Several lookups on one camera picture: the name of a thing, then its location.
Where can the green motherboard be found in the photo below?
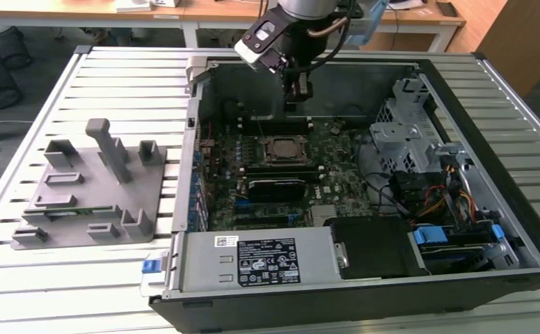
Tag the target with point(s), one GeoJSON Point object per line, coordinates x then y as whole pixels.
{"type": "Point", "coordinates": [339, 163]}

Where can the small black mesh bin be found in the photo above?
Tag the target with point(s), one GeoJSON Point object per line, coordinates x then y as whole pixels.
{"type": "Point", "coordinates": [15, 45]}

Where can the blue plastic clip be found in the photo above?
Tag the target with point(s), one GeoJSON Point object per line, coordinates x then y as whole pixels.
{"type": "Point", "coordinates": [498, 232]}

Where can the black open PC case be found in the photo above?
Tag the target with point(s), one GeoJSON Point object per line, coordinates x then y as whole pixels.
{"type": "Point", "coordinates": [297, 309]}

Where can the black phone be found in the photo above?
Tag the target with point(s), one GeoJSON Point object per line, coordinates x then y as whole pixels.
{"type": "Point", "coordinates": [447, 9]}

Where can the black expansion slot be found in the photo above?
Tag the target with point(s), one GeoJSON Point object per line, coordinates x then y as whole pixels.
{"type": "Point", "coordinates": [265, 221]}

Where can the blue disk carrier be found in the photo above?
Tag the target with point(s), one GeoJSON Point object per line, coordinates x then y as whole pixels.
{"type": "Point", "coordinates": [430, 236]}

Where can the wooden desk white frame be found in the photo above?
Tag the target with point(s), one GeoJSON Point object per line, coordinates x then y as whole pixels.
{"type": "Point", "coordinates": [172, 11]}
{"type": "Point", "coordinates": [410, 20]}

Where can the thin metal locking lever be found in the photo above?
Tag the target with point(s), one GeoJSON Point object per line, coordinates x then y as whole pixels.
{"type": "Point", "coordinates": [260, 129]}
{"type": "Point", "coordinates": [297, 159]}

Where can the CPU socket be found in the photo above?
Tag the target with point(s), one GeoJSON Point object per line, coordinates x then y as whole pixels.
{"type": "Point", "coordinates": [269, 159]}

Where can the silver chipset heatsink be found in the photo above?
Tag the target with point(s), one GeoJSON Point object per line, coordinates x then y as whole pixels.
{"type": "Point", "coordinates": [324, 214]}

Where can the grey power supply with label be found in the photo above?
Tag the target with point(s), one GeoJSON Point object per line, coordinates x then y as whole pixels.
{"type": "Point", "coordinates": [204, 264]}

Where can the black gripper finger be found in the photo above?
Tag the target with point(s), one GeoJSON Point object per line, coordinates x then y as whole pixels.
{"type": "Point", "coordinates": [291, 94]}
{"type": "Point", "coordinates": [307, 90]}

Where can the black RAM slot bank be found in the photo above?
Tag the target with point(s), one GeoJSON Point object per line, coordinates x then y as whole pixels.
{"type": "Point", "coordinates": [275, 127]}
{"type": "Point", "coordinates": [279, 172]}

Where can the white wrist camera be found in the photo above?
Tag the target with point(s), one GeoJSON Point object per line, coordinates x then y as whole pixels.
{"type": "Point", "coordinates": [256, 52]}

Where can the blue case latch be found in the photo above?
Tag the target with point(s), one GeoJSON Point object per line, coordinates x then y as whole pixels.
{"type": "Point", "coordinates": [149, 268]}

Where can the silver disk bay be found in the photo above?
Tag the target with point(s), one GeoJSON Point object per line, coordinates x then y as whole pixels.
{"type": "Point", "coordinates": [507, 255]}

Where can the grey plastic parts rack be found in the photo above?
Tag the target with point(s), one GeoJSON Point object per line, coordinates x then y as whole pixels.
{"type": "Point", "coordinates": [93, 195]}

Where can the wooden cabinet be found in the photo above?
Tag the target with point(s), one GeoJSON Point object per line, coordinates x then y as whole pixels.
{"type": "Point", "coordinates": [520, 41]}

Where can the black graphics card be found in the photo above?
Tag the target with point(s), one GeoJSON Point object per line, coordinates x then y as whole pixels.
{"type": "Point", "coordinates": [275, 189]}

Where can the green RAM stick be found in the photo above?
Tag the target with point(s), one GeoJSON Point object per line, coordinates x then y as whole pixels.
{"type": "Point", "coordinates": [89, 209]}

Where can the white box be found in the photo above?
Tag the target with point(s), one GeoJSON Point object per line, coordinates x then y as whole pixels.
{"type": "Point", "coordinates": [132, 7]}

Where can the silver perforated drive cage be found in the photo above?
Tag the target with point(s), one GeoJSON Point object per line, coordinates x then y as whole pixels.
{"type": "Point", "coordinates": [400, 135]}

